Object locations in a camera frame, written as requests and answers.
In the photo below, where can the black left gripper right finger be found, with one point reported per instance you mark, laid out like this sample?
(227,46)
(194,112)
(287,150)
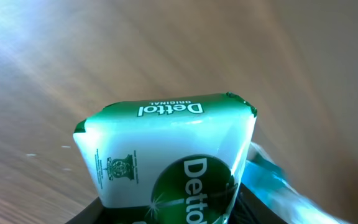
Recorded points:
(248,209)

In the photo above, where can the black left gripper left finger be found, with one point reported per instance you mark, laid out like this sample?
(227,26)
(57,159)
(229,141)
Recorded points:
(92,214)

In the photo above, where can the blue mouthwash bottle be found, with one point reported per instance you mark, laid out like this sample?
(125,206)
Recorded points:
(268,182)

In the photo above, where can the green Dettol soap bar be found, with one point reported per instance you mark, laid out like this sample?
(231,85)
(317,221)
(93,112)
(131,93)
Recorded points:
(172,161)

